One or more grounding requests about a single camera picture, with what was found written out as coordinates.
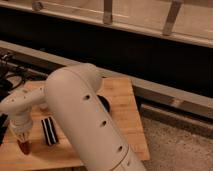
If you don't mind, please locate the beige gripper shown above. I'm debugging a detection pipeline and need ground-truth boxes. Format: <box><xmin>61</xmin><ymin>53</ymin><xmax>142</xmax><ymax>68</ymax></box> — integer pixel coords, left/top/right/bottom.
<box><xmin>9</xmin><ymin>120</ymin><xmax>33</xmax><ymax>140</ymax></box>

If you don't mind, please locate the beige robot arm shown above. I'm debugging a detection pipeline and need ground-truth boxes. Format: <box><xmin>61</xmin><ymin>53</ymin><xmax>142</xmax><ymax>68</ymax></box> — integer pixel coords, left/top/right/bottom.
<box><xmin>0</xmin><ymin>63</ymin><xmax>147</xmax><ymax>171</ymax></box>

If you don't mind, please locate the black white striped block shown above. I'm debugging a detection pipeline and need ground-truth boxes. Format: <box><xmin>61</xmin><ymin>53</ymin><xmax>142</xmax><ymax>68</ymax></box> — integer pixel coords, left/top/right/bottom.
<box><xmin>41</xmin><ymin>117</ymin><xmax>59</xmax><ymax>146</ymax></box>

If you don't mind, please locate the black bowl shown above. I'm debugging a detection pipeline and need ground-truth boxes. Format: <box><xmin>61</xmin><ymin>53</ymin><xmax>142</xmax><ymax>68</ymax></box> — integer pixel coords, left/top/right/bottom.
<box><xmin>98</xmin><ymin>95</ymin><xmax>110</xmax><ymax>113</ymax></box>

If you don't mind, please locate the metal window rail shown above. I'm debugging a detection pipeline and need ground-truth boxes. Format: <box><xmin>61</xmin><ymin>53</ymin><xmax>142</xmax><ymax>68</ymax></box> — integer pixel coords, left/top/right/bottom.
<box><xmin>0</xmin><ymin>0</ymin><xmax>213</xmax><ymax>48</ymax></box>

